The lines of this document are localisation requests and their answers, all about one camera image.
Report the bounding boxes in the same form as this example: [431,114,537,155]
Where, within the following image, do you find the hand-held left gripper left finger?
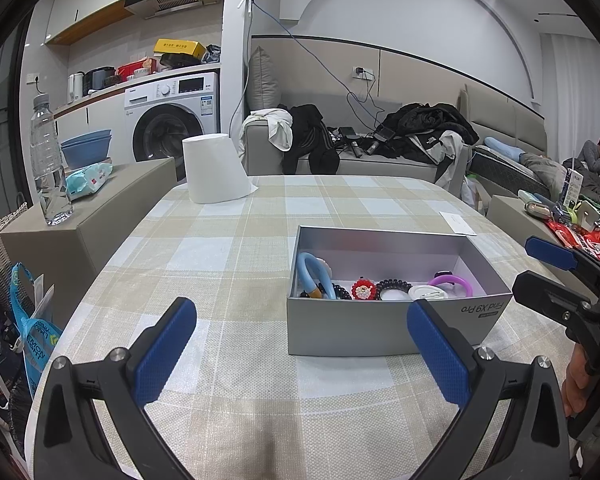
[31,296,198,480]

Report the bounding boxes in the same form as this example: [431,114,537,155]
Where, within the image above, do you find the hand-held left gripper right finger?
[406,299,573,480]

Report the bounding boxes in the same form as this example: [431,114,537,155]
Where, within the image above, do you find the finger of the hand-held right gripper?
[511,270,600,329]
[525,236,600,291]

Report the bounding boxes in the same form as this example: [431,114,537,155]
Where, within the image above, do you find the white translucent round case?
[408,284,450,304]

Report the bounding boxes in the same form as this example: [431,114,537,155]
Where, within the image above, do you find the grey cardboard box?
[286,225,512,357]

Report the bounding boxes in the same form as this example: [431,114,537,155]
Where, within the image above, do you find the purple ring bracelet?
[427,270,474,302]

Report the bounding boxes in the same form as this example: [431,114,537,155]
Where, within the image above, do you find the black spiral hair tie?
[377,277,414,295]

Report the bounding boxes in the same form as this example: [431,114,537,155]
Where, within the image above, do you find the red round hair accessory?
[351,277,379,301]

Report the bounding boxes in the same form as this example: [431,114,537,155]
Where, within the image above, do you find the light blue ring bracelet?
[296,252,339,301]

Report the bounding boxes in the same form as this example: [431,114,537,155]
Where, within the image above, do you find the person's right hand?
[561,346,592,418]

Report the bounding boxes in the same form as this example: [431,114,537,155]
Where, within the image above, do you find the red snack packets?
[547,220,600,264]

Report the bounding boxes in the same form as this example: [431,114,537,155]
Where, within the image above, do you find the silver case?
[522,200,556,220]

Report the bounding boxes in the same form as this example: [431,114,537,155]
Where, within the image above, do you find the beige bench seat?
[485,194,600,281]
[0,156,178,311]

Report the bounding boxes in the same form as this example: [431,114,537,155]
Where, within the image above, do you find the white carton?
[562,170,586,209]

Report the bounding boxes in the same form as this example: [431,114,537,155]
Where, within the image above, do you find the grey blanket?
[520,152,569,187]

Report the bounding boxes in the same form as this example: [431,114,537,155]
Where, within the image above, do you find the bed mattress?
[470,135,567,201]

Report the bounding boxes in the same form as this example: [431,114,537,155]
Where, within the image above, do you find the white paper card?
[439,211,479,237]

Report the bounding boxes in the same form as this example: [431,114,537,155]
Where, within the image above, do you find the checked tablecloth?
[27,174,581,480]

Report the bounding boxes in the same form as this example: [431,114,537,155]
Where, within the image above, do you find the light blue pillow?
[484,136,524,162]

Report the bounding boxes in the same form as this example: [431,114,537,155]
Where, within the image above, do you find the blue plastic bag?
[11,262,64,402]

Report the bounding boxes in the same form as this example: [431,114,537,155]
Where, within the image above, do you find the black white jacket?
[410,130,469,196]

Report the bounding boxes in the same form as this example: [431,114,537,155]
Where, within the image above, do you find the white curtain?
[540,32,600,161]

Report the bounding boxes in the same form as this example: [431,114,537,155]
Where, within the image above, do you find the dark shopping bag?
[0,290,35,441]

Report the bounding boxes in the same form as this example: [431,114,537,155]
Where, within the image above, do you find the wet wipes pack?
[65,162,114,200]

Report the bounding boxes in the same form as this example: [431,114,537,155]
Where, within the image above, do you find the wicker basket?
[0,202,29,311]

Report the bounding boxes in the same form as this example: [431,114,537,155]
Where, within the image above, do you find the white toilet paper roll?
[181,133,259,205]

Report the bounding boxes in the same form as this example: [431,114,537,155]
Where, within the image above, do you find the grey sofa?
[242,120,473,196]

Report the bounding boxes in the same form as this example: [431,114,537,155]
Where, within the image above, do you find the clear water bottle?
[29,92,74,227]

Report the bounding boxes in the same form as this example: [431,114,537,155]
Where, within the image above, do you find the stacked blue basins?
[60,129,113,170]

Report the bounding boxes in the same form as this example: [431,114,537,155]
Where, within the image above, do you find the white washing machine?
[124,71,221,163]

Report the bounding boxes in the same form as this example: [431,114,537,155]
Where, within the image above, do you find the white counter cabinet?
[55,92,131,166]

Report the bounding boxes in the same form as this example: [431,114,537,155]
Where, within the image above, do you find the black striped garment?
[280,104,342,176]

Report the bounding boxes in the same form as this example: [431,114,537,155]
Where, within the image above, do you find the white garment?
[241,107,295,151]

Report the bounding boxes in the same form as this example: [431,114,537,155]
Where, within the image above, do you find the white kettle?
[67,72,86,104]

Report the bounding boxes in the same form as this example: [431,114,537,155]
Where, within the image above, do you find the black kitchen appliance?
[85,66,117,94]

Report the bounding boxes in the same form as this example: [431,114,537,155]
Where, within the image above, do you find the red box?
[116,58,158,80]

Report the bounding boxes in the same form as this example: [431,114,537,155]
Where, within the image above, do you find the grey pillow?
[248,46,283,114]

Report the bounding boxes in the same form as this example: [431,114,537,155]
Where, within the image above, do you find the black flat bag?
[159,52,204,71]

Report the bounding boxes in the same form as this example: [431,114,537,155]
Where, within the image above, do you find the yellow box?
[153,38,207,59]

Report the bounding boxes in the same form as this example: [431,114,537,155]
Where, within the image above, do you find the blue cable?
[250,0,387,137]

